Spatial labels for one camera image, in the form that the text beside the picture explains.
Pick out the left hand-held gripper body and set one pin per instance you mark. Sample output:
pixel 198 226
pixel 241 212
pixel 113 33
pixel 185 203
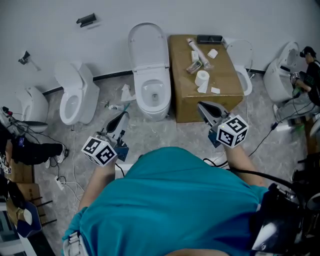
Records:
pixel 100 152

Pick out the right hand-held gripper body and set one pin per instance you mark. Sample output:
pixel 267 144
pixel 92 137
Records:
pixel 232 132

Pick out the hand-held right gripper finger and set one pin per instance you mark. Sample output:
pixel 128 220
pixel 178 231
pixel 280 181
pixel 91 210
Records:
pixel 216 108
pixel 206 116

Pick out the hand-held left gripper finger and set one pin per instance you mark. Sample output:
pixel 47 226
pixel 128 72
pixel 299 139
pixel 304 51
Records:
pixel 111 121
pixel 125 121

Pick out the white toilet seat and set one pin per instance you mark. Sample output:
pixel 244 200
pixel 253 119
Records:
pixel 138 87

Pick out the person's right forearm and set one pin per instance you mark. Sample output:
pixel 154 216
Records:
pixel 243 162

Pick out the person's left forearm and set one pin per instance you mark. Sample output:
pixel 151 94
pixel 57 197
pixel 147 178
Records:
pixel 96 185

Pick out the white smart toilet body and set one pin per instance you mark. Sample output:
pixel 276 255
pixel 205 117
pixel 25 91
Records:
pixel 153 113

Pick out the white toilet paper roll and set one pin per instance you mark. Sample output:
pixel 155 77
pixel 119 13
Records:
pixel 201 77

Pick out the white toilet with tank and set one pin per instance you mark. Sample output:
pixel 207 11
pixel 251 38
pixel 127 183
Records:
pixel 85 85

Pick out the white toilet with raised seat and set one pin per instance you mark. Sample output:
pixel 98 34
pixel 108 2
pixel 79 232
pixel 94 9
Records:
pixel 240 50

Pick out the large round white toilet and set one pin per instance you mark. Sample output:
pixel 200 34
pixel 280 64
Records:
pixel 276 80

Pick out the white toilet lid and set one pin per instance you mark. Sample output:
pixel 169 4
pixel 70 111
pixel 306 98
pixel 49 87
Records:
pixel 148 47

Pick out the small white toilet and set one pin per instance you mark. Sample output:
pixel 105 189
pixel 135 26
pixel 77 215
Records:
pixel 35 102

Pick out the white tube with green brush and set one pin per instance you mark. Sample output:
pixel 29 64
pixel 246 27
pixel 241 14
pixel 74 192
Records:
pixel 116 107

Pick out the small white paper piece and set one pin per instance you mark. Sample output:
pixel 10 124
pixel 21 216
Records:
pixel 215 90

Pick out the crumpled white paper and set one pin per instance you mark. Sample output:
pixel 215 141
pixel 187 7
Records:
pixel 126 93

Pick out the large cardboard box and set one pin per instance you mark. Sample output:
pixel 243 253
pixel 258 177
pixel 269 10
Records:
pixel 225 77

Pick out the clear plastic bottle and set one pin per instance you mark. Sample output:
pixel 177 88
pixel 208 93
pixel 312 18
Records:
pixel 193 67

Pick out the white power strip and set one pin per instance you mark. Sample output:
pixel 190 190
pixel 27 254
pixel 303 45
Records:
pixel 59 182

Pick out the white power adapter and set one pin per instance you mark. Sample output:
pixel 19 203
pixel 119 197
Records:
pixel 283 127

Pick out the white square pad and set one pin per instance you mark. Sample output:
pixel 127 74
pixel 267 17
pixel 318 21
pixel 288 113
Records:
pixel 212 53

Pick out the small white carton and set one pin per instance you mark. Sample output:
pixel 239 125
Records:
pixel 195 56

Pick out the long white tube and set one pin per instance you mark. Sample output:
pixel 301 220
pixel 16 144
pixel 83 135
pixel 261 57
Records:
pixel 198 51

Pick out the black rectangular device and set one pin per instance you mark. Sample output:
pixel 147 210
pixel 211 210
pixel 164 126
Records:
pixel 209 39

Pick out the brown cardboard box with print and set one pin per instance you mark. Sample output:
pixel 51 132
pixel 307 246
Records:
pixel 30 193

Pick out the small brown cardboard box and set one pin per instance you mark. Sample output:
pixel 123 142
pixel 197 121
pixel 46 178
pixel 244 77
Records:
pixel 21 172

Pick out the person's teal shirt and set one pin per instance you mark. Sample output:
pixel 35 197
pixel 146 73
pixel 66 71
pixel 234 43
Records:
pixel 170 200

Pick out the black backpack equipment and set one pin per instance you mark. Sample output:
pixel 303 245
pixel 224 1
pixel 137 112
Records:
pixel 282 220

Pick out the black wall shelf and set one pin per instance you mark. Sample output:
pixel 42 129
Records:
pixel 86 19

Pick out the black wall bracket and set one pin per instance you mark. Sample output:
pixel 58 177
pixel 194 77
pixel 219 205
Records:
pixel 24 58

